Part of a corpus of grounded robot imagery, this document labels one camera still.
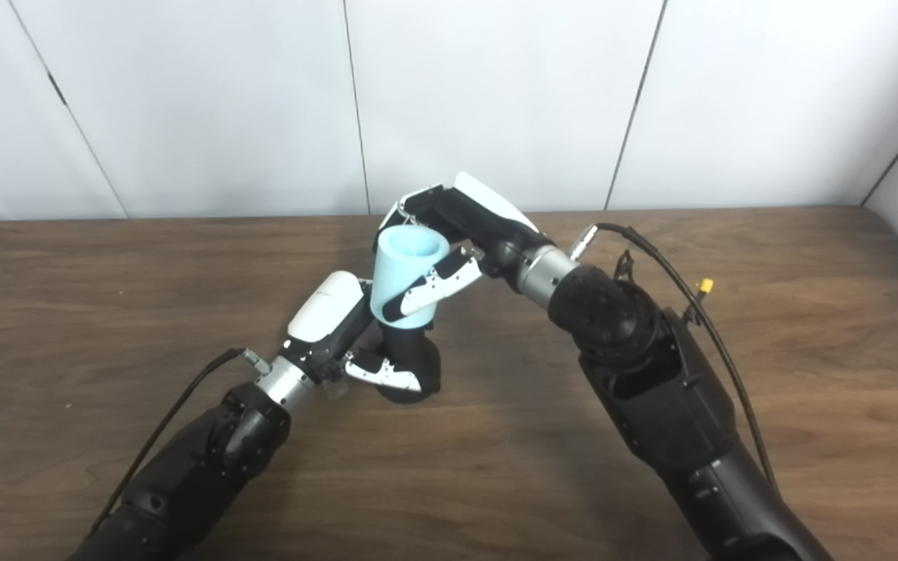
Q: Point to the light blue cylinder cup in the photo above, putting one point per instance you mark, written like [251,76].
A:
[398,273]

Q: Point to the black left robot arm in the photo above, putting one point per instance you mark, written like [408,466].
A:
[192,467]

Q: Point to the black wall panel hinge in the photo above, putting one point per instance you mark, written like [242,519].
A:
[57,88]

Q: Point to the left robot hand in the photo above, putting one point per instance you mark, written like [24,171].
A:
[324,308]

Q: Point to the black nozzle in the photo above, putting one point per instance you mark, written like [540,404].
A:
[410,354]

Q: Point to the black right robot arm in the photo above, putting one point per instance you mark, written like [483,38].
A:
[667,389]

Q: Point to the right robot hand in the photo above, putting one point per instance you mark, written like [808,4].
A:
[488,222]

